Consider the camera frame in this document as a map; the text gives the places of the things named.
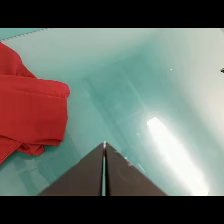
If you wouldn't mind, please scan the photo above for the red T-shirt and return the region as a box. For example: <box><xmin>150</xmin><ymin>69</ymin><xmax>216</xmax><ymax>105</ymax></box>
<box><xmin>0</xmin><ymin>42</ymin><xmax>71</xmax><ymax>165</ymax></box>

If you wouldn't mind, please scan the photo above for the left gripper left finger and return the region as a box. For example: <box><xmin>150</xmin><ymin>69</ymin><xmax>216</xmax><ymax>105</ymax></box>
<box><xmin>39</xmin><ymin>142</ymin><xmax>105</xmax><ymax>196</ymax></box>

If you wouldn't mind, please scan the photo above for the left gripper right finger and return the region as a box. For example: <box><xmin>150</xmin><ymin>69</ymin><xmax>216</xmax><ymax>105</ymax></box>
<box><xmin>105</xmin><ymin>142</ymin><xmax>168</xmax><ymax>196</ymax></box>

